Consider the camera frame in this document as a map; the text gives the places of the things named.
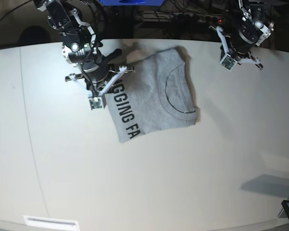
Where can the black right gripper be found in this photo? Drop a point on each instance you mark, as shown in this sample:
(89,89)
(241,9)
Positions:
(96,76)

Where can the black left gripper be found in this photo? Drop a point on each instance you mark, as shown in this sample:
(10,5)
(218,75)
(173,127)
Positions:
(244,38)

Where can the grey T-shirt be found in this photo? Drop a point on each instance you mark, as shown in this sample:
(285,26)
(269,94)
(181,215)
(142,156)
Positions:
(154,97)

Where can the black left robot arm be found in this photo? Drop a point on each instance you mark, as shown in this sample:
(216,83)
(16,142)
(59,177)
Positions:
(254,12)

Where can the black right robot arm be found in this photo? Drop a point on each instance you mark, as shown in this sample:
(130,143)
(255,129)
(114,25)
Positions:
(80,42)

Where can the black power strip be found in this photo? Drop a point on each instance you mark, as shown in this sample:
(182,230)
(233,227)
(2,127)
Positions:
(198,18)

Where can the white paper strip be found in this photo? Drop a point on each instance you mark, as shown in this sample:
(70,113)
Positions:
(50,223)

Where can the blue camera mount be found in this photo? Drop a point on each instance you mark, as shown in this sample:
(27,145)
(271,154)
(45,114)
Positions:
(131,2)

